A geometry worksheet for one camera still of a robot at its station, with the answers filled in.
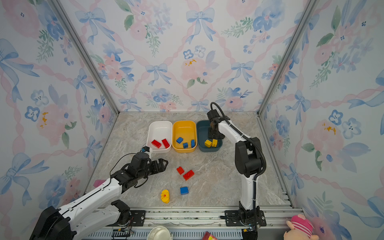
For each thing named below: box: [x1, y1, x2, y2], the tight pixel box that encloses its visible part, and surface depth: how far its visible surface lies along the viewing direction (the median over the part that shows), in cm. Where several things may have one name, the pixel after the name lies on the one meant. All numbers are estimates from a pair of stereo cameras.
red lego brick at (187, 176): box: [183, 169, 195, 181], surface depth 89 cm
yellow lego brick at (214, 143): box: [211, 139, 218, 148], surface depth 102 cm
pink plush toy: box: [283, 214, 320, 240], surface depth 68 cm
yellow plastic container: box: [172, 120, 198, 154], surface depth 106 cm
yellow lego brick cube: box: [204, 139, 212, 148], surface depth 102 cm
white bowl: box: [146, 226, 173, 240], surface depth 70 cm
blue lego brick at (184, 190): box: [180, 186, 189, 195], surface depth 84 cm
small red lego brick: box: [176, 166, 185, 175], surface depth 92 cm
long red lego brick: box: [151, 139, 162, 149], surface depth 102 cm
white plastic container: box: [146, 120, 173, 154], surface depth 105 cm
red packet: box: [201, 231, 218, 240], surface depth 68 cm
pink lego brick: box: [93, 179, 106, 188], surface depth 85 cm
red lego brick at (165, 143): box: [161, 138, 170, 149], surface depth 102 cm
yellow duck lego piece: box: [160, 189, 170, 204], surface depth 80 cm
